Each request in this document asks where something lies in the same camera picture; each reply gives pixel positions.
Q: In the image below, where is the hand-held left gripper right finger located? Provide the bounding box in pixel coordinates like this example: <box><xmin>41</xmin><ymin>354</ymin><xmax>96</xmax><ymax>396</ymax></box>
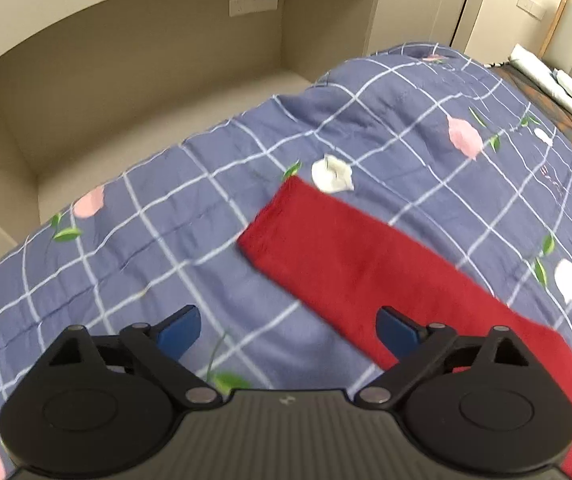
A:
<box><xmin>358</xmin><ymin>306</ymin><xmax>534</xmax><ymax>408</ymax></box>

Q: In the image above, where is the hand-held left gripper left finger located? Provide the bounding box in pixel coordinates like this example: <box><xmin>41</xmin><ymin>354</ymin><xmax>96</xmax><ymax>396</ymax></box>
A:
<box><xmin>46</xmin><ymin>305</ymin><xmax>221</xmax><ymax>408</ymax></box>

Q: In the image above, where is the red knitted garment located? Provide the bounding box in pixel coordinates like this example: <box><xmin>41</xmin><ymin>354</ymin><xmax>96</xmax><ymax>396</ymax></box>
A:
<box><xmin>237</xmin><ymin>177</ymin><xmax>572</xmax><ymax>480</ymax></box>

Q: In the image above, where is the blue checked floral blanket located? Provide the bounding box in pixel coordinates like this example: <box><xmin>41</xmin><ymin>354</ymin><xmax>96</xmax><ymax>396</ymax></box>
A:
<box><xmin>0</xmin><ymin>42</ymin><xmax>572</xmax><ymax>480</ymax></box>

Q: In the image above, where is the white patterned pillow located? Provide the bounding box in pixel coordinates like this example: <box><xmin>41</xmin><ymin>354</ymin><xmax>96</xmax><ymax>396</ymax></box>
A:
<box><xmin>508</xmin><ymin>43</ymin><xmax>572</xmax><ymax>142</ymax></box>

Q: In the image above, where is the white wall outlet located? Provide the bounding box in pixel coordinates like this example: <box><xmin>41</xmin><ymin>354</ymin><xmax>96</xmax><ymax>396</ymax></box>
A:
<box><xmin>229</xmin><ymin>0</ymin><xmax>279</xmax><ymax>16</ymax></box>

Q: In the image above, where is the white wall switch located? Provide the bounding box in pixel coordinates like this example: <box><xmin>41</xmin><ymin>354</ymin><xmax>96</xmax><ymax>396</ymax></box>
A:
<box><xmin>516</xmin><ymin>0</ymin><xmax>547</xmax><ymax>20</ymax></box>

